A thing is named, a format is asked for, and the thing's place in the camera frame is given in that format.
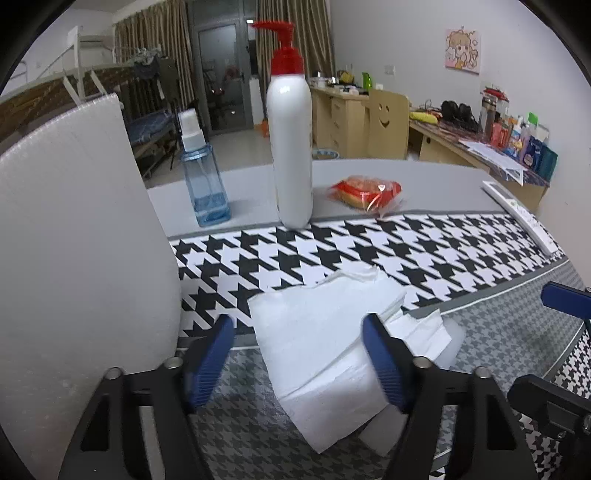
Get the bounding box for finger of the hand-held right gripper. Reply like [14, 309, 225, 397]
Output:
[507, 374, 591, 445]
[542, 281, 591, 325]

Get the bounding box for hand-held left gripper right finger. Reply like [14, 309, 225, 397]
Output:
[362, 314, 539, 480]

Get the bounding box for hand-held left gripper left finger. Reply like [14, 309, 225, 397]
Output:
[58, 315, 235, 480]

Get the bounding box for white toilet paper roll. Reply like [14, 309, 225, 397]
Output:
[247, 263, 465, 457]

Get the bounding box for white remote control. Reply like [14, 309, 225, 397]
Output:
[482, 180, 561, 256]

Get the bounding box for houndstooth tablecloth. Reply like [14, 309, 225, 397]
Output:
[147, 159, 591, 480]

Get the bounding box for cluster of toiletry bottles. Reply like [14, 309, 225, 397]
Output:
[489, 111, 559, 181]

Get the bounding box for white papers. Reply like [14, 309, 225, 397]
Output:
[457, 138, 527, 185]

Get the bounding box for red snack packet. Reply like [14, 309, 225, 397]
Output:
[328, 175, 404, 217]

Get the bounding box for blue spray bottle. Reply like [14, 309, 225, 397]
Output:
[178, 110, 232, 228]

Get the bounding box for red lid flask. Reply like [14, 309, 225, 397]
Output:
[480, 87, 509, 139]

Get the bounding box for black shoes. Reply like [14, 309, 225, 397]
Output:
[441, 100, 481, 134]

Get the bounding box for white pump bottle red top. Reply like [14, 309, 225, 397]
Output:
[252, 21, 315, 229]

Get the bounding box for wooden smiley chair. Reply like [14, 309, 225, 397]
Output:
[367, 89, 411, 161]

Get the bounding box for blue plaid bedding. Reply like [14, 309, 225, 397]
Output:
[127, 113, 178, 144]

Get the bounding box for wooden desk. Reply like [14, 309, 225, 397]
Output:
[310, 85, 550, 213]

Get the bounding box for white cabinet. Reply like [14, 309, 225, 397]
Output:
[248, 76, 269, 130]

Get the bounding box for hanging dark clothes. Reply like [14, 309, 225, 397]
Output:
[131, 55, 181, 103]

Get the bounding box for glass balcony door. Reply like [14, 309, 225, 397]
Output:
[187, 0, 259, 134]

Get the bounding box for white metal bunk bed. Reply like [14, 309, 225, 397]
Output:
[0, 25, 185, 181]

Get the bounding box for brown curtain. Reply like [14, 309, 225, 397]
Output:
[115, 0, 197, 121]
[256, 0, 335, 90]

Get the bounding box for white air conditioner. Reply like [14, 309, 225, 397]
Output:
[78, 34, 116, 49]

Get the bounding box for wall poster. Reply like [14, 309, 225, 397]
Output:
[444, 28, 482, 75]

